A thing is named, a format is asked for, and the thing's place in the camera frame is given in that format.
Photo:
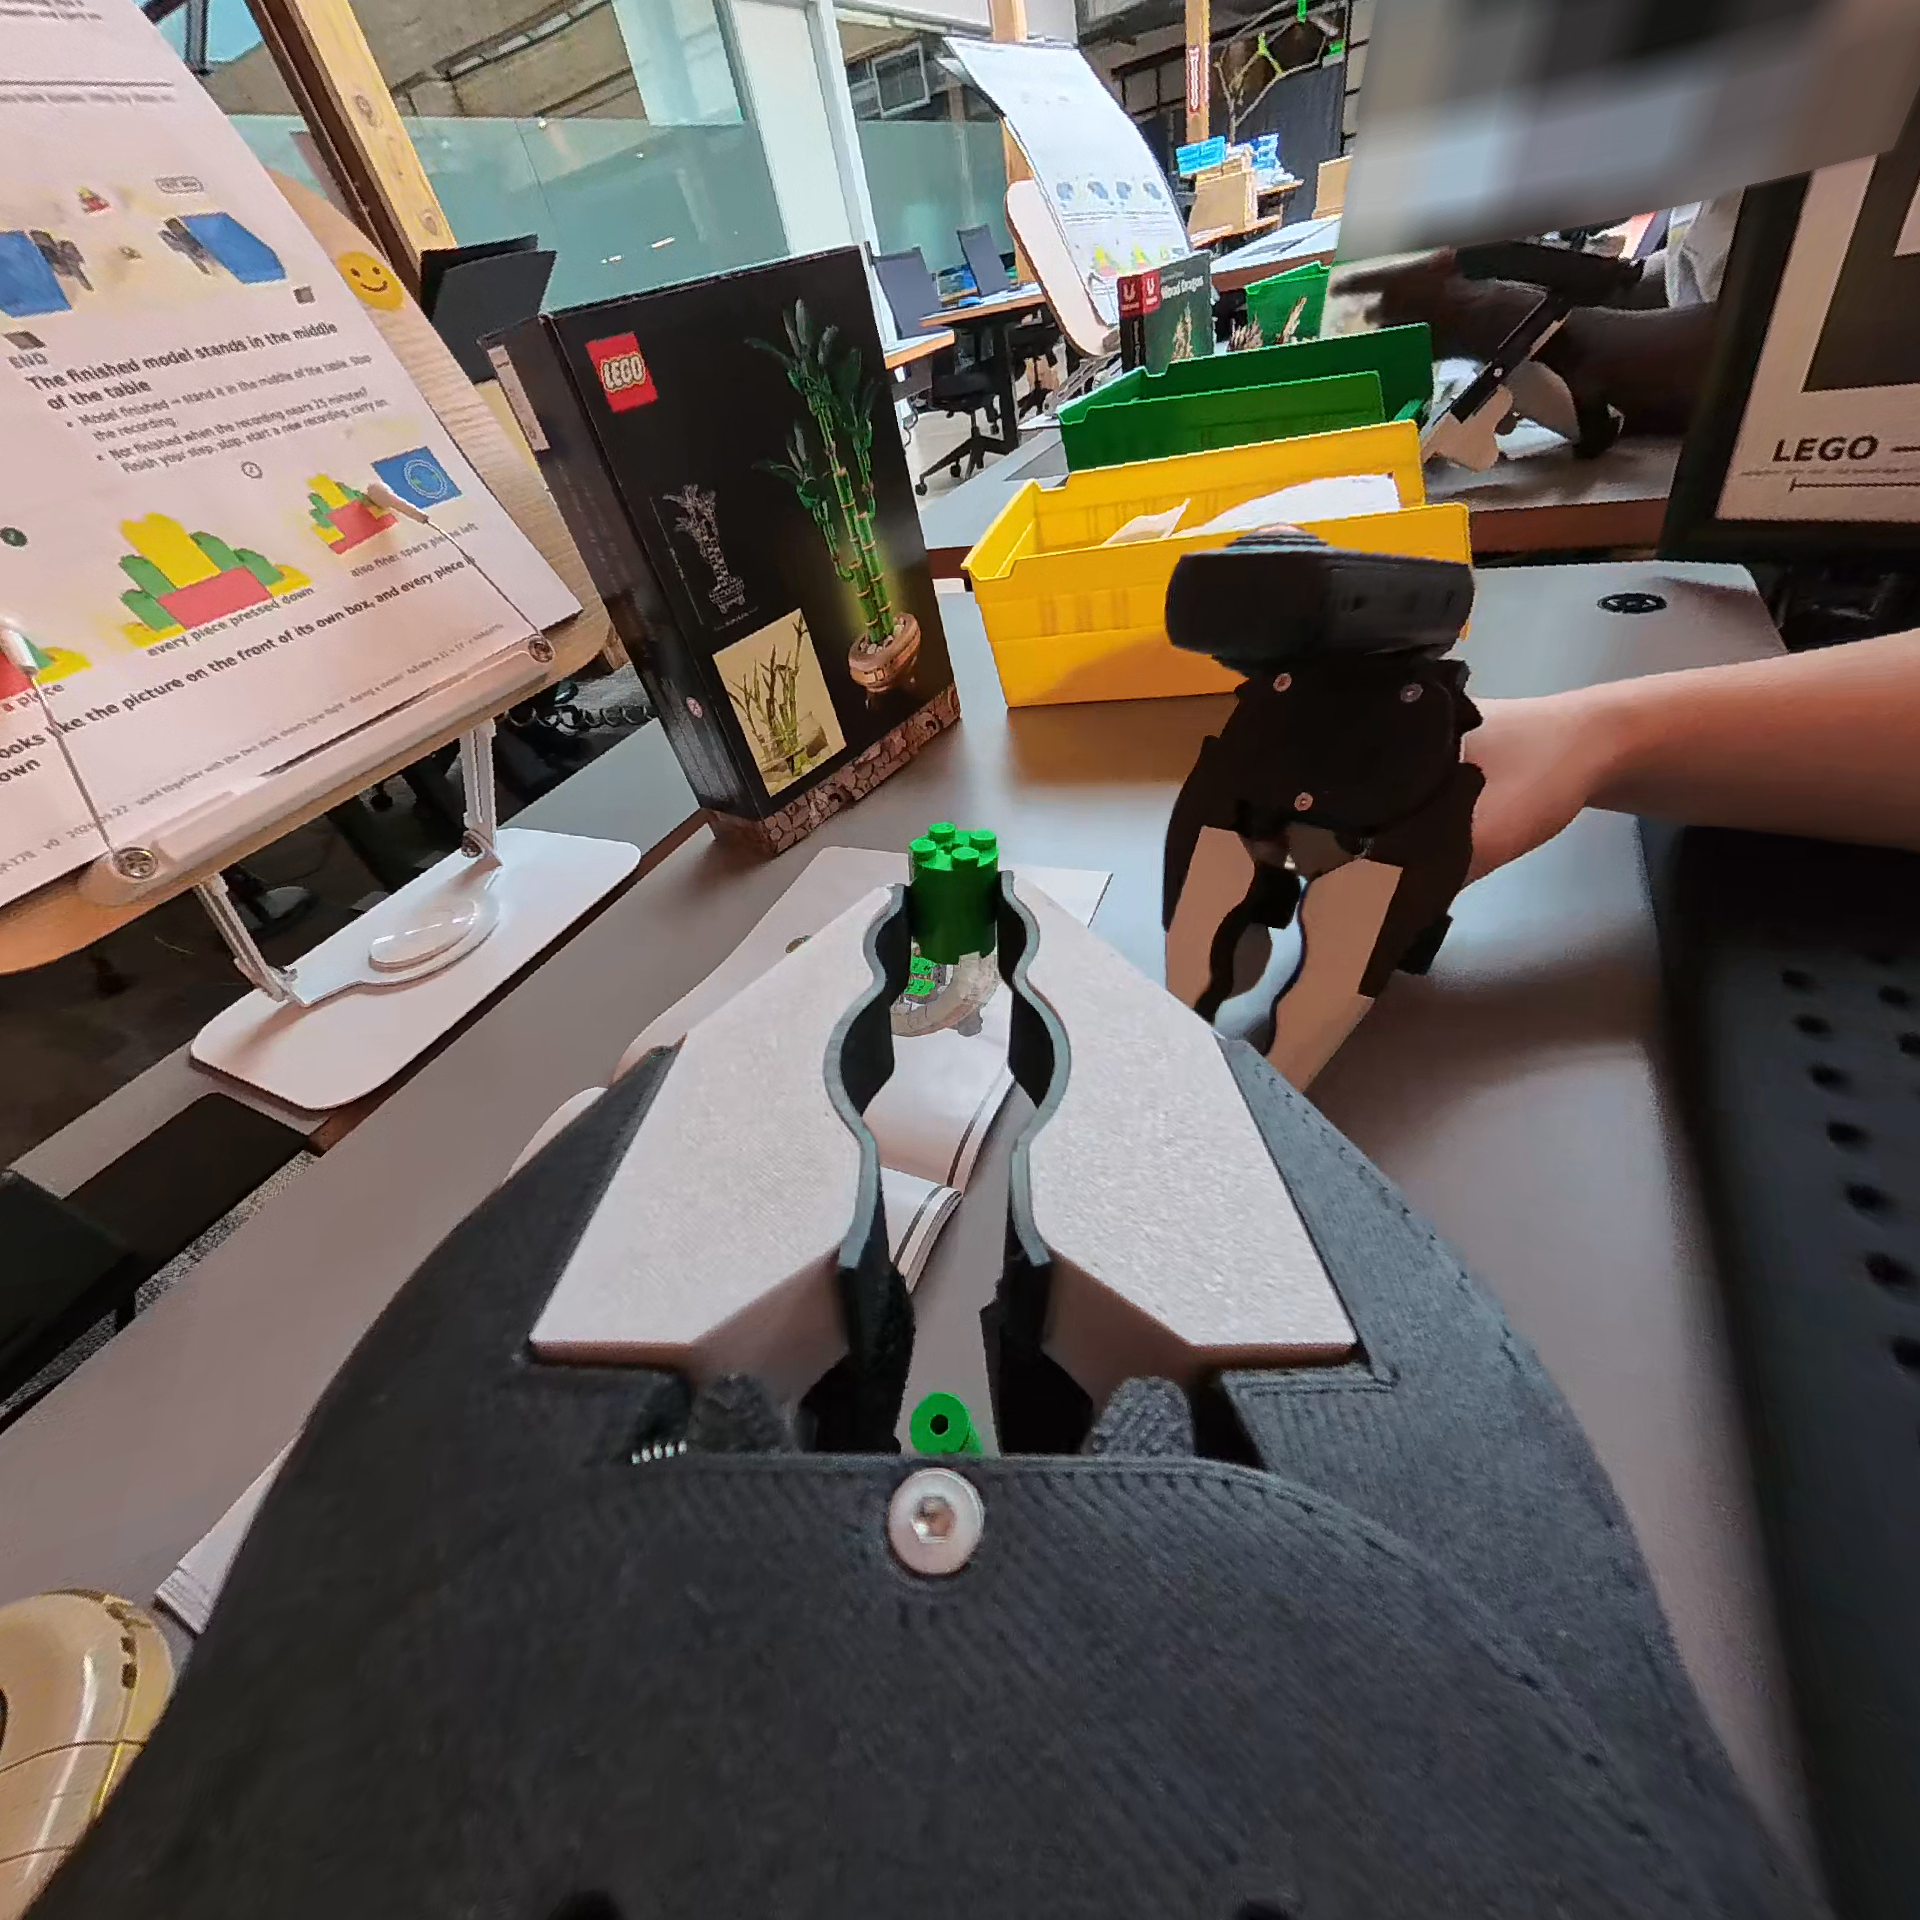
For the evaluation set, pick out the white stand base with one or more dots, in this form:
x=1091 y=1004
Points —
x=511 y=901

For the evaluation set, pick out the black perforated panel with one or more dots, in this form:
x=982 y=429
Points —
x=1799 y=1202

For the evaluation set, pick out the wooden pillar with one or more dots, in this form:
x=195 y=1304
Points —
x=352 y=136

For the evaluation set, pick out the black bamboo set box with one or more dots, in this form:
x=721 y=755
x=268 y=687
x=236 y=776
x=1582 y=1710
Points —
x=721 y=525

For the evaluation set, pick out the grey desk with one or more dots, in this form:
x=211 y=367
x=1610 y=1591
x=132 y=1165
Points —
x=1500 y=1126

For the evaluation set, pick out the black office chair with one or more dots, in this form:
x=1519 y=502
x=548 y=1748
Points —
x=974 y=389

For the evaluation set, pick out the person's right forearm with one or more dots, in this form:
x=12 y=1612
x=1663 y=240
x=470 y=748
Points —
x=1755 y=735

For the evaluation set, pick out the white paper sheet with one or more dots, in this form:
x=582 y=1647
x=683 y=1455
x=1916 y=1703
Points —
x=1275 y=508

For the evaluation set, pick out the green plastic bin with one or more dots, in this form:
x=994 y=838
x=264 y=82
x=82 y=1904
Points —
x=1290 y=307
x=1201 y=406

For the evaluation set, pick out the background document stand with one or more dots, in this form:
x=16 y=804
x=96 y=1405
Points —
x=1079 y=149

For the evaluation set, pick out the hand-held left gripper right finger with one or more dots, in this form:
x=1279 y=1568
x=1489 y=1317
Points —
x=1184 y=1202

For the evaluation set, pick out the green round brick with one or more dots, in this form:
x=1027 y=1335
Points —
x=953 y=901

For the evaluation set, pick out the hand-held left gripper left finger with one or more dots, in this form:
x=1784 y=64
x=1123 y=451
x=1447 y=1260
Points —
x=705 y=1202

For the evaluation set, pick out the dark box with plant print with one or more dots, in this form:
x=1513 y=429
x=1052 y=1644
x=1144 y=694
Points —
x=1171 y=307

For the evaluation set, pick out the open instruction booklet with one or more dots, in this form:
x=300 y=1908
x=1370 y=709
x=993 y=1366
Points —
x=931 y=1119

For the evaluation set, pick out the person's right hand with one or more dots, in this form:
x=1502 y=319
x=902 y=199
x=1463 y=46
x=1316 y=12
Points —
x=1530 y=780

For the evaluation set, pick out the yellow plastic bin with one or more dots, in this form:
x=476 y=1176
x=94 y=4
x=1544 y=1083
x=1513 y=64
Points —
x=1079 y=630

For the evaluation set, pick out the yellow smiley sticker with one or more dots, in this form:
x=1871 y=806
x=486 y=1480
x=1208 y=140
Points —
x=369 y=280

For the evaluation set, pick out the black angular board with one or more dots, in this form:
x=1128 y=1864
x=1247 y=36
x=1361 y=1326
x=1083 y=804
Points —
x=481 y=301

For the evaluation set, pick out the small green round plate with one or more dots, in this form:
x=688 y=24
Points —
x=961 y=1434

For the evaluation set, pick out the printed instruction sheet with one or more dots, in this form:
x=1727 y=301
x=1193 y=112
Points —
x=195 y=451

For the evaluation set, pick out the black framed poster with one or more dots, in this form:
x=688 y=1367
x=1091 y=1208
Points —
x=1844 y=375

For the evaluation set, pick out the tan toy brick pot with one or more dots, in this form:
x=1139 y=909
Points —
x=76 y=1741

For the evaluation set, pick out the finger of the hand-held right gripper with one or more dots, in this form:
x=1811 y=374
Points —
x=1208 y=944
x=1336 y=962

